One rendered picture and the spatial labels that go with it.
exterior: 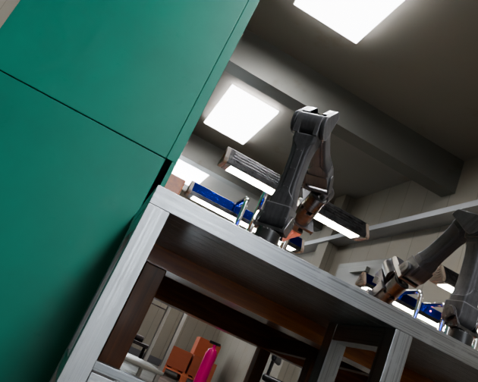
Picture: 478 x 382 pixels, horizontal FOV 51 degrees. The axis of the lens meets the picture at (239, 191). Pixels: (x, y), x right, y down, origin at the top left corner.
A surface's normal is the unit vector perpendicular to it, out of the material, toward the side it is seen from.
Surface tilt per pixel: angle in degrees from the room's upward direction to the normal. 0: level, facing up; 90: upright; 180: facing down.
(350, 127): 90
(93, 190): 90
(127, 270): 90
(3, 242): 90
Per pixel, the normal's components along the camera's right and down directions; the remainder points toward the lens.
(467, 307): 0.44, -0.11
